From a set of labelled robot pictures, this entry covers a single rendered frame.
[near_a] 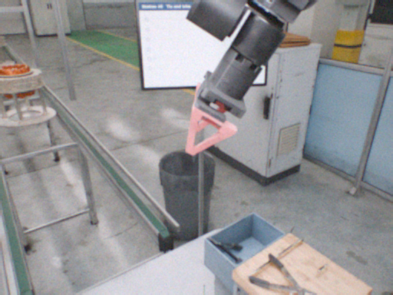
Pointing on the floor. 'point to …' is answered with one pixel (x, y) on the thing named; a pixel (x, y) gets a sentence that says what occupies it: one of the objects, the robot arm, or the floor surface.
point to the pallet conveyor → (8, 243)
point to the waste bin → (186, 213)
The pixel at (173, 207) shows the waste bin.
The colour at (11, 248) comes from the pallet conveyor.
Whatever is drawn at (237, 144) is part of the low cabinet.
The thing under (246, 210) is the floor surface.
